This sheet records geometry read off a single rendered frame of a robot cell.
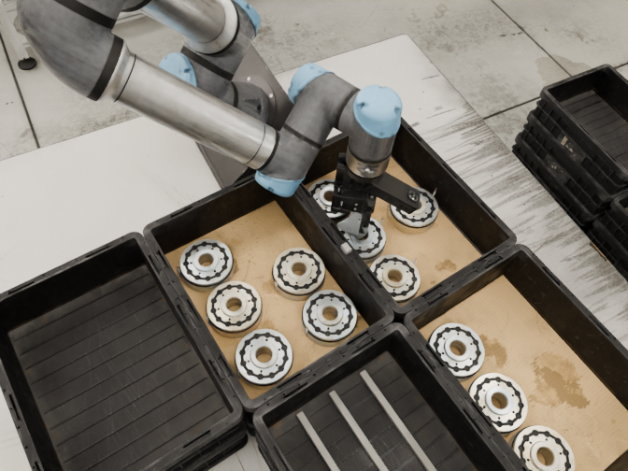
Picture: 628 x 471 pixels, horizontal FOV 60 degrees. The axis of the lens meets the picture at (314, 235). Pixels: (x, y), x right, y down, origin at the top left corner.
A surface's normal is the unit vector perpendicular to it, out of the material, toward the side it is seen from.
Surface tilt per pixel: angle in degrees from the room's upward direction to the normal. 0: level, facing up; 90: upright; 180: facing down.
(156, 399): 0
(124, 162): 0
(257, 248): 0
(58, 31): 67
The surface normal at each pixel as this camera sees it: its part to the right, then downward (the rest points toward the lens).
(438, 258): 0.06, -0.52
